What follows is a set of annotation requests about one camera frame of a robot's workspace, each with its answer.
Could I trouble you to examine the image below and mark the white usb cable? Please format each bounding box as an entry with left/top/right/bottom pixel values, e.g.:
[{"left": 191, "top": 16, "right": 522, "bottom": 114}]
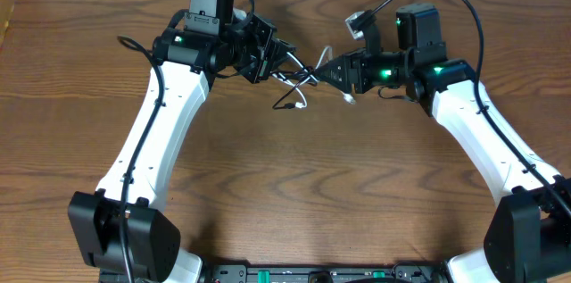
[{"left": 271, "top": 45, "right": 357, "bottom": 110}]

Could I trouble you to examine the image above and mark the black usb cable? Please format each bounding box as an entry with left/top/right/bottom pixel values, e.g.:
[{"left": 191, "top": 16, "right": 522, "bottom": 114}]
[{"left": 270, "top": 50, "right": 322, "bottom": 112}]

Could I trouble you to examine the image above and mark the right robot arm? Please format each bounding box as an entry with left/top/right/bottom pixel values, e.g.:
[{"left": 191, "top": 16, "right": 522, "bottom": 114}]
[{"left": 317, "top": 4, "right": 570, "bottom": 282}]

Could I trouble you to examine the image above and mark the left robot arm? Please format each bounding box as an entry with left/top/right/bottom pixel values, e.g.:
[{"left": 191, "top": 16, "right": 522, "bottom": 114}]
[{"left": 68, "top": 0, "right": 293, "bottom": 282}]

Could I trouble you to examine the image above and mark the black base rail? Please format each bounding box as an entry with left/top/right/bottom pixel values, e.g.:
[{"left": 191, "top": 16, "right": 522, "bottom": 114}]
[{"left": 98, "top": 263, "right": 451, "bottom": 283}]

